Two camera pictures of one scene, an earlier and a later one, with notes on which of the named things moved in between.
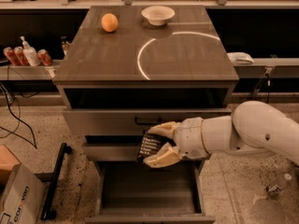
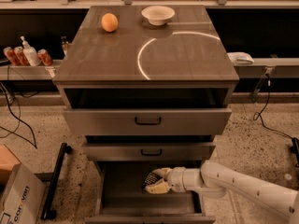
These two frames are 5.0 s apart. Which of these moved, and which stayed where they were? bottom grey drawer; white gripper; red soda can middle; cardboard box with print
Moved: white gripper
Stayed: red soda can middle; bottom grey drawer; cardboard box with print
